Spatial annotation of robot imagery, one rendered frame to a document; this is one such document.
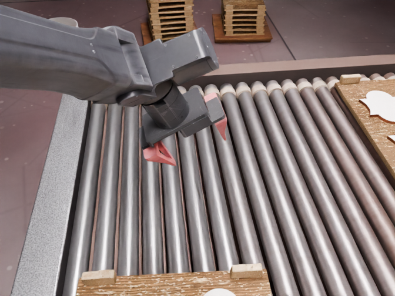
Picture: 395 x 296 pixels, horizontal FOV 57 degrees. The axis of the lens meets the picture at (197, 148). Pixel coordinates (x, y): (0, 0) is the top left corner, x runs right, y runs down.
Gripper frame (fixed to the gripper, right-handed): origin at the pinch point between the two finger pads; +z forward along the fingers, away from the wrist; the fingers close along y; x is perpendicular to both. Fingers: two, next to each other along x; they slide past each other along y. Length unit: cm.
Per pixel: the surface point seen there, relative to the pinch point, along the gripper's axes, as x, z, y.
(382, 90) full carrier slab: -32, 48, -50
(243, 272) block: 14.9, 18.6, 3.4
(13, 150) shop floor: -138, 71, 126
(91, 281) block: 10.1, 7.7, 27.6
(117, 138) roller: -31.6, 15.7, 23.4
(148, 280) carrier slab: 11.4, 13.6, 19.6
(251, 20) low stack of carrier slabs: -236, 136, -50
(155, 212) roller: -4.7, 17.2, 17.3
